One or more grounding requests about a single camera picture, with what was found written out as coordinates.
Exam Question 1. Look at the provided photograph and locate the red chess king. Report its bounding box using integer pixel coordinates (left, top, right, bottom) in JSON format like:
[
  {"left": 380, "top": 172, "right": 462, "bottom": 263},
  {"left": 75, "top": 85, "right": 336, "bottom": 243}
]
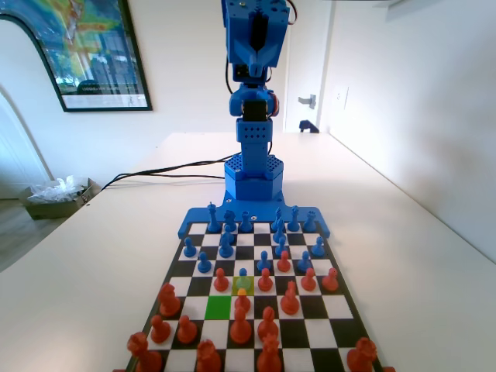
[{"left": 256, "top": 333, "right": 282, "bottom": 372}]

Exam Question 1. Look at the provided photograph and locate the red chess rook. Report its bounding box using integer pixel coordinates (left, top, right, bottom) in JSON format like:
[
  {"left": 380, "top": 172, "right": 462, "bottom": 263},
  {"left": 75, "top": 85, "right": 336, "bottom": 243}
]
[
  {"left": 126, "top": 332, "right": 163, "bottom": 372},
  {"left": 346, "top": 336, "right": 379, "bottom": 372}
]

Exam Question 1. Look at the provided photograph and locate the white door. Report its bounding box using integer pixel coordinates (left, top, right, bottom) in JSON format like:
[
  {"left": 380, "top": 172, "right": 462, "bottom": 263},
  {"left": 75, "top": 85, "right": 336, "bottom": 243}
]
[{"left": 284, "top": 0, "right": 334, "bottom": 135}]

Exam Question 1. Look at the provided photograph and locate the black framed map poster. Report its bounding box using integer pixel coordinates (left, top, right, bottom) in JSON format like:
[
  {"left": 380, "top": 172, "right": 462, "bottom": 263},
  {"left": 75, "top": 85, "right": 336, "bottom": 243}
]
[{"left": 0, "top": 0, "right": 154, "bottom": 113}]

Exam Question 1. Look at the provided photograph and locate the clear plastic wrap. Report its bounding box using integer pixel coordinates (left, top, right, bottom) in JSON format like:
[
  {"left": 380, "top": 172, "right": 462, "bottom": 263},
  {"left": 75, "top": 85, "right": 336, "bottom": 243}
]
[{"left": 26, "top": 174, "right": 88, "bottom": 205}]

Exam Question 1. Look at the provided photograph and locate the brown cardboard box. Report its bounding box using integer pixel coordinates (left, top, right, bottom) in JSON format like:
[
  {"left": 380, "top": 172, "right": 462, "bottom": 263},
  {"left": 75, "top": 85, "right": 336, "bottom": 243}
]
[{"left": 19, "top": 176, "right": 102, "bottom": 221}]

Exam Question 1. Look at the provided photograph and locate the black and white chessboard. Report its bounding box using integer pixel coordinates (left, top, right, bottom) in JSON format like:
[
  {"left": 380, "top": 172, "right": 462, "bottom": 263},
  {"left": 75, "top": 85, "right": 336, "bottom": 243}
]
[{"left": 124, "top": 221, "right": 385, "bottom": 372}]

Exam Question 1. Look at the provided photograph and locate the black camera circuit board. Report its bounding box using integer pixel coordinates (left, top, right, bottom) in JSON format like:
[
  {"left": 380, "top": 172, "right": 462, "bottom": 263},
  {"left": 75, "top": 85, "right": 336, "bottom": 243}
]
[{"left": 233, "top": 63, "right": 269, "bottom": 85}]

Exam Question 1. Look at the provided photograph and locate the white light switch plate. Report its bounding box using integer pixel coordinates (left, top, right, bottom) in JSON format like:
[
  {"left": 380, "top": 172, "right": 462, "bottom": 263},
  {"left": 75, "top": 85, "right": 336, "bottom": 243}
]
[{"left": 333, "top": 84, "right": 350, "bottom": 114}]

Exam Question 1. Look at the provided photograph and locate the black power cable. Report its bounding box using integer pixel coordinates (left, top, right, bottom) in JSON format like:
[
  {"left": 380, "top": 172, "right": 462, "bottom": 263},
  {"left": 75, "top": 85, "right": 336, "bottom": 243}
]
[
  {"left": 104, "top": 172, "right": 226, "bottom": 188},
  {"left": 100, "top": 154, "right": 237, "bottom": 191}
]

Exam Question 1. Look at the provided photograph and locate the blue base plate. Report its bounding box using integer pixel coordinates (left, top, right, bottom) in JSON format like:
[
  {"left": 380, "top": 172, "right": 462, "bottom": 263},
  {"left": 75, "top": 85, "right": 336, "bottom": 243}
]
[{"left": 177, "top": 197, "right": 332, "bottom": 239}]

